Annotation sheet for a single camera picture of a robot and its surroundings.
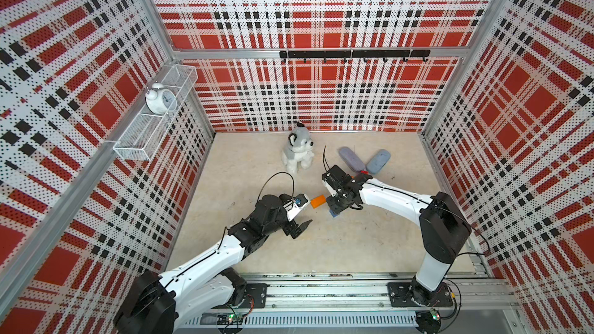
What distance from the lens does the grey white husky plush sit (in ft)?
3.11

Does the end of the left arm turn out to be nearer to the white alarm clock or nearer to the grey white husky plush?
the grey white husky plush

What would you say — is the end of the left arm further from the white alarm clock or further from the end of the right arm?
the white alarm clock

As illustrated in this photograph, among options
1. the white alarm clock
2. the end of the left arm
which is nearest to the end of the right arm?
the end of the left arm

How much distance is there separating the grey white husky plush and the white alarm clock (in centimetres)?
43

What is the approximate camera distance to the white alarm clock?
702mm
